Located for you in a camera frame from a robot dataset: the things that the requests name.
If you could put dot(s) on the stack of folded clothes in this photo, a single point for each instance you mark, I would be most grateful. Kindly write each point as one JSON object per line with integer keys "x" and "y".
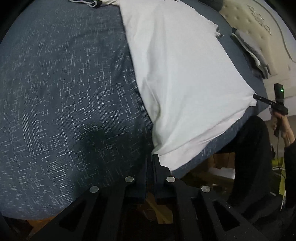
{"x": 253, "y": 49}

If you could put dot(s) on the person's dark trousers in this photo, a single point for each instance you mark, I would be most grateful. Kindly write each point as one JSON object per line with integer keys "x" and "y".
{"x": 252, "y": 164}

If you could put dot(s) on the white polo shirt black trim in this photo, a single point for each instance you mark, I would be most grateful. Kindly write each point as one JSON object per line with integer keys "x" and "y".
{"x": 148, "y": 73}

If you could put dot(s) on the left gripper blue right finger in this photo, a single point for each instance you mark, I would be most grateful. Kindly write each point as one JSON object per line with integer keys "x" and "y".
{"x": 198, "y": 213}

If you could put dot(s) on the clutter on floor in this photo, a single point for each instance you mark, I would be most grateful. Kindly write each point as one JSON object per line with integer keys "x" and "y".
{"x": 279, "y": 170}

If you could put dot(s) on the person's right hand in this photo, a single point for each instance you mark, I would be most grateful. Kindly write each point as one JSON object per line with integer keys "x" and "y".
{"x": 287, "y": 134}

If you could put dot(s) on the cream tufted headboard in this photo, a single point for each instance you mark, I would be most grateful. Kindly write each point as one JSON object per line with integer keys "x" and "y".
{"x": 266, "y": 27}

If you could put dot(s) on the blue patterned bed sheet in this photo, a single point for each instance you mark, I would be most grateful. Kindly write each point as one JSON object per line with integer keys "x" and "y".
{"x": 36, "y": 180}

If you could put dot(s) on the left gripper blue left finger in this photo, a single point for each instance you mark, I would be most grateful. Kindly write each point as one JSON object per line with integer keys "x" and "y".
{"x": 101, "y": 213}

